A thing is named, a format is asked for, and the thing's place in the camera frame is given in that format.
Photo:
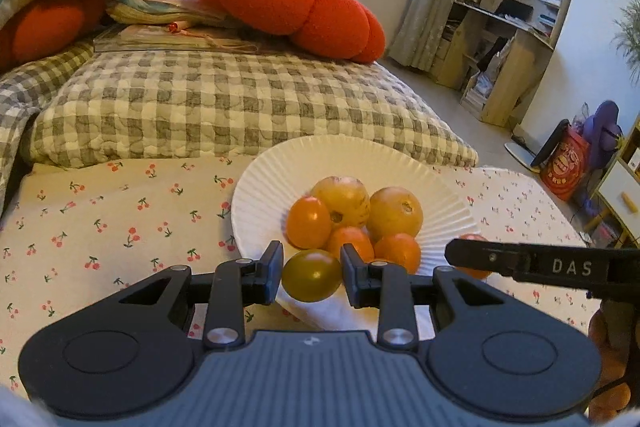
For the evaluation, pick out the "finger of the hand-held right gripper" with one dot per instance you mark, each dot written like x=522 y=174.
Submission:
x=480 y=257

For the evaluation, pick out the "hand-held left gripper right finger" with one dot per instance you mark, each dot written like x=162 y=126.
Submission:
x=350 y=277

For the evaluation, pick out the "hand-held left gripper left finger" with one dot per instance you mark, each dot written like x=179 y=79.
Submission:
x=274 y=274

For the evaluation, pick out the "orange tomato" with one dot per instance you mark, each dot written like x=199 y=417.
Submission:
x=308 y=222
x=357 y=239
x=479 y=272
x=400 y=249

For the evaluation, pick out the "olive green tomato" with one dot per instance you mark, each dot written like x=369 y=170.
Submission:
x=311 y=275

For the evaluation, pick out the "pale yellow striped fruit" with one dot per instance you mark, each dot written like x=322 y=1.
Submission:
x=345 y=199

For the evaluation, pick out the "large yellow round fruit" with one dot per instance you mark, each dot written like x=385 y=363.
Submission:
x=395 y=212

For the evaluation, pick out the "white ribbed plate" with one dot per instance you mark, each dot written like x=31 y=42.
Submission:
x=270 y=187

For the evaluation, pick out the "person's right hand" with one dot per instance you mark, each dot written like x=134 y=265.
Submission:
x=620 y=347

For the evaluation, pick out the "white cabinet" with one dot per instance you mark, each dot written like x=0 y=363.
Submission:
x=620 y=192

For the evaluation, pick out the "red printed bag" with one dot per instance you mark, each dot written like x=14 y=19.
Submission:
x=565 y=162

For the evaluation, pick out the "black stand with white base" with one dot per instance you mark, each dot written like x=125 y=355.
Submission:
x=547 y=144

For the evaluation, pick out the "purple object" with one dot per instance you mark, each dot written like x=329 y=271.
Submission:
x=602 y=127

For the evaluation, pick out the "grey checked quilted cover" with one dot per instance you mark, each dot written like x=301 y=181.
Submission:
x=225 y=107
x=30 y=92

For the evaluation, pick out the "wooden shelf desk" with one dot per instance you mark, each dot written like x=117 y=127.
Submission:
x=505 y=82

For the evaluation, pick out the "cherry print cloth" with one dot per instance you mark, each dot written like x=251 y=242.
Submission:
x=100 y=217

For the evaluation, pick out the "green plant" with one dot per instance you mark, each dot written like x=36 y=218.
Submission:
x=630 y=37

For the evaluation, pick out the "stack of magazines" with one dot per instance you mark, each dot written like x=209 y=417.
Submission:
x=150 y=38

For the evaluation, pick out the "orange red round cushion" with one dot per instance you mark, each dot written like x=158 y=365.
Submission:
x=45 y=27

